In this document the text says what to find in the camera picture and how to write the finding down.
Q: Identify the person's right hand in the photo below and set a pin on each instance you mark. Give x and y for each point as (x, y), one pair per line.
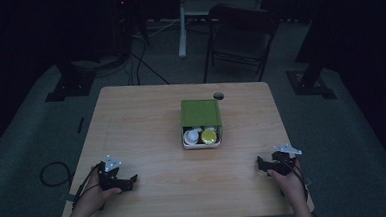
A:
(291, 185)

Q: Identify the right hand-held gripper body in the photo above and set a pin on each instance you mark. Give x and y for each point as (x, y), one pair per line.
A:
(284, 164)

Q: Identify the person's left hand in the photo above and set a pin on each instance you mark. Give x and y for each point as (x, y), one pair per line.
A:
(94, 197)

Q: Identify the small white container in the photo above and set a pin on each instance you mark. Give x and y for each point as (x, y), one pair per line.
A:
(210, 128)

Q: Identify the white drawer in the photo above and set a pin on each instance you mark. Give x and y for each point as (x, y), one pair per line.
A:
(201, 145)

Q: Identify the small dark round object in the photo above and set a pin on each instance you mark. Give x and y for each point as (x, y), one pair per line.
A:
(218, 95)

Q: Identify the small black strip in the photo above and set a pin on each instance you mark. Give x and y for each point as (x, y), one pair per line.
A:
(80, 125)

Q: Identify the green drawer box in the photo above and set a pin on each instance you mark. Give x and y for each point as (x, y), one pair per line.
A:
(200, 113)

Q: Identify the yellow lidded jar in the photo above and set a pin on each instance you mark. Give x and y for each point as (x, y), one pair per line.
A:
(209, 136)

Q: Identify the white cup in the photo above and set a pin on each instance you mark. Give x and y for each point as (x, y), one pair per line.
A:
(191, 137)

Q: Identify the grey round stand base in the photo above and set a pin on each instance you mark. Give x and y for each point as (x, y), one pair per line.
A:
(95, 63)

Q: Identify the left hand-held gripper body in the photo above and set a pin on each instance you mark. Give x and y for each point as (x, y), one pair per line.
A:
(108, 178)

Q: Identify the black folding chair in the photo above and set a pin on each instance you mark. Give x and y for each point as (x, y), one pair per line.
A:
(240, 36)

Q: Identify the black stand base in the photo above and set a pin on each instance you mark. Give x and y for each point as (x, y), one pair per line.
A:
(310, 85)
(71, 85)

